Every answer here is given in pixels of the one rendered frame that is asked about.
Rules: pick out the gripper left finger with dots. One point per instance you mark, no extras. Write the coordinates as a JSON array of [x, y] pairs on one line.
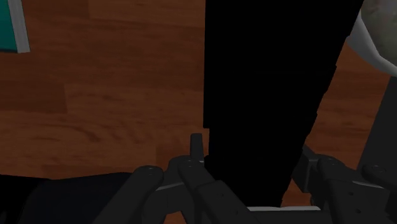
[[201, 189]]

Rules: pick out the teal book with grey edge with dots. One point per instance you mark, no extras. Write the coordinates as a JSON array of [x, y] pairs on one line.
[[7, 24]]

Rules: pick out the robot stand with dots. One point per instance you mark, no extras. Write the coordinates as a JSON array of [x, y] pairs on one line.
[[263, 93]]

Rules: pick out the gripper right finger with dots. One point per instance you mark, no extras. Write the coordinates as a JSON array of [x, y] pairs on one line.
[[347, 189]]

